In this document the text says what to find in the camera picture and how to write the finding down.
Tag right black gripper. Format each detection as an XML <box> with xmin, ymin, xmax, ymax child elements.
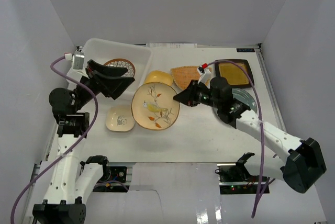
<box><xmin>173</xmin><ymin>80</ymin><xmax>221</xmax><ymax>110</ymax></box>

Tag petal pattern round plate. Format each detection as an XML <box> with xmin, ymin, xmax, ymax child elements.
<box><xmin>104</xmin><ymin>58</ymin><xmax>136</xmax><ymax>77</ymax></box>

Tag bird painted cream plate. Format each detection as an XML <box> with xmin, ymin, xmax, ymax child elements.
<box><xmin>131</xmin><ymin>82</ymin><xmax>180</xmax><ymax>131</ymax></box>

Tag blue-grey round plate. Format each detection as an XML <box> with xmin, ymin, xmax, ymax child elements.
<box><xmin>211</xmin><ymin>88</ymin><xmax>258</xmax><ymax>120</ymax></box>

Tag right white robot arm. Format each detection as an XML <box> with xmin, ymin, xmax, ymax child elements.
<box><xmin>173</xmin><ymin>77</ymin><xmax>327</xmax><ymax>193</ymax></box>

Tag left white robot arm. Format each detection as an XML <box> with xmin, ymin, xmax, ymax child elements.
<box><xmin>32</xmin><ymin>60</ymin><xmax>135</xmax><ymax>223</ymax></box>

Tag white plastic bin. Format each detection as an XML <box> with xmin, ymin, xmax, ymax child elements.
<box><xmin>81</xmin><ymin>38</ymin><xmax>152</xmax><ymax>100</ymax></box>

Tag orange woven fan basket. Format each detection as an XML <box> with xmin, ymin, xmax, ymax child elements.
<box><xmin>170</xmin><ymin>66</ymin><xmax>200</xmax><ymax>90</ymax></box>

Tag cream square panda dish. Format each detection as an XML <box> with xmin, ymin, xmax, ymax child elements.
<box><xmin>105</xmin><ymin>105</ymin><xmax>135</xmax><ymax>132</ymax></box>

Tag yellow square panda dish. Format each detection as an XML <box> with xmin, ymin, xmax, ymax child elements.
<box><xmin>144</xmin><ymin>70</ymin><xmax>173</xmax><ymax>86</ymax></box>

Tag black square amber plate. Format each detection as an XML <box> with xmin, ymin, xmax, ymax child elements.
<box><xmin>215</xmin><ymin>59</ymin><xmax>254</xmax><ymax>88</ymax></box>

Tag papers at table back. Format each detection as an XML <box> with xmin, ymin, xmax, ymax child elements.
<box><xmin>146</xmin><ymin>43</ymin><xmax>197</xmax><ymax>49</ymax></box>

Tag blue label sticker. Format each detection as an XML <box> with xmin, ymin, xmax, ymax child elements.
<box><xmin>236</xmin><ymin>48</ymin><xmax>255</xmax><ymax>53</ymax></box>

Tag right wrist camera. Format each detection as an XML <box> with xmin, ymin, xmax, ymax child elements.
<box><xmin>197</xmin><ymin>63</ymin><xmax>211</xmax><ymax>85</ymax></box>

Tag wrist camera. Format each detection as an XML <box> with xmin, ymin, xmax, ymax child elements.
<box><xmin>197</xmin><ymin>63</ymin><xmax>211</xmax><ymax>85</ymax></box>
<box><xmin>64</xmin><ymin>51</ymin><xmax>85</xmax><ymax>71</ymax></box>

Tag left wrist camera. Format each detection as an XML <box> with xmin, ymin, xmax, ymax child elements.
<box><xmin>64</xmin><ymin>51</ymin><xmax>85</xmax><ymax>71</ymax></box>

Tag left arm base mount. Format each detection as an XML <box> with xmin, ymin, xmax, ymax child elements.
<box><xmin>107</xmin><ymin>166</ymin><xmax>128</xmax><ymax>184</ymax></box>

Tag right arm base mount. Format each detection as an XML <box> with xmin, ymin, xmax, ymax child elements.
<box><xmin>215</xmin><ymin>165</ymin><xmax>251</xmax><ymax>183</ymax></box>

